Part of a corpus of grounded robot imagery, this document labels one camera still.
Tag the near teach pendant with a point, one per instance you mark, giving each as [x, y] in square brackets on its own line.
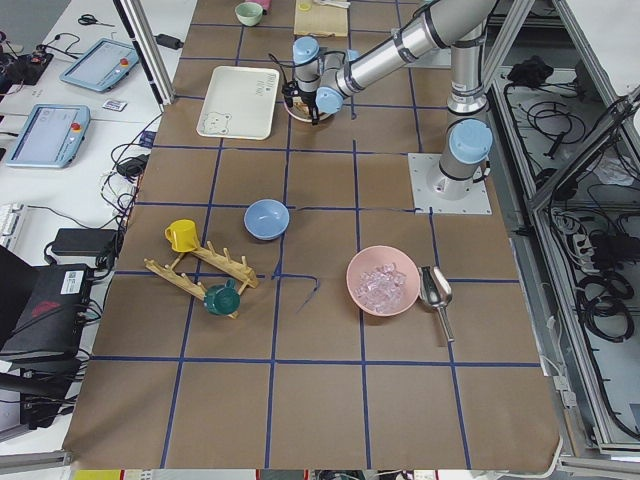
[51, 136]

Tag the large black power brick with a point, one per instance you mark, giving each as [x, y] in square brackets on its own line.
[83, 242]

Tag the bread slice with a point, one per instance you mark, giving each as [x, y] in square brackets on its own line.
[300, 108]

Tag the black computer box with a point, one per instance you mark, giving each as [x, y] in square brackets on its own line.
[41, 311]

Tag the teach pendant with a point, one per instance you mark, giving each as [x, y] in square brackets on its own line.
[102, 66]
[51, 136]

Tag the white round plate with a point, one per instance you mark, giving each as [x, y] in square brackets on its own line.
[288, 108]

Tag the metal scoop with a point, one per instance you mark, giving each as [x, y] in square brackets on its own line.
[436, 294]

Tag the white bear tray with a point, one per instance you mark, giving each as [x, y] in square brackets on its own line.
[239, 103]

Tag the yellow mug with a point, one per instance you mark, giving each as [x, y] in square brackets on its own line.
[182, 235]

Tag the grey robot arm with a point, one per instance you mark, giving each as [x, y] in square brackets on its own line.
[322, 80]

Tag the wooden cutting board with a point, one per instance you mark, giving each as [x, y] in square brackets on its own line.
[320, 21]

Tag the black power adapter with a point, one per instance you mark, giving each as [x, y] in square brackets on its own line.
[168, 41]

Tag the scissors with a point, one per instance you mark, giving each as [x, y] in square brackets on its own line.
[89, 19]

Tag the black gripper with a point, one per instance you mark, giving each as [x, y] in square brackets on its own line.
[308, 97]

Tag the dark green mug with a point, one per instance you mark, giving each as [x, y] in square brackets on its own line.
[222, 299]

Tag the pink bowl with ice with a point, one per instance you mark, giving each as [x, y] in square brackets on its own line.
[383, 280]

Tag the green bowl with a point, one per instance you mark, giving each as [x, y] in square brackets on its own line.
[249, 13]

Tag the blue bowl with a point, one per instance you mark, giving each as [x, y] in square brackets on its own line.
[266, 219]

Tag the pink cloth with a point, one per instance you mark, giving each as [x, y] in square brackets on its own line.
[265, 4]

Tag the far teach pendant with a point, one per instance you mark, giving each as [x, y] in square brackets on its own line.
[102, 66]

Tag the white plastic utensil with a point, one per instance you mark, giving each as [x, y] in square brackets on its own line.
[334, 3]

